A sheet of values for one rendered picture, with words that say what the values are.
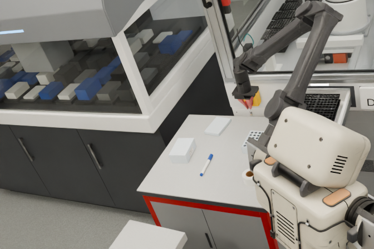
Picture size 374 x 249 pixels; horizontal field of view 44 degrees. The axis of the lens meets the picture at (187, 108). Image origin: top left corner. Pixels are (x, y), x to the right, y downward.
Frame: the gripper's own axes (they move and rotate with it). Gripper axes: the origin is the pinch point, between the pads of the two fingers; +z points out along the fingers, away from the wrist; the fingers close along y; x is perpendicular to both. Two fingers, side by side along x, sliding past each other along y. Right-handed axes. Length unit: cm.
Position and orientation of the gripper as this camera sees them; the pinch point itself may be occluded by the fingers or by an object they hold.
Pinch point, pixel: (249, 106)
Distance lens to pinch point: 202.8
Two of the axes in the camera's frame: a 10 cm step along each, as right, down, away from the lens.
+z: 2.7, 7.9, 5.5
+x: -4.5, 6.1, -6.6
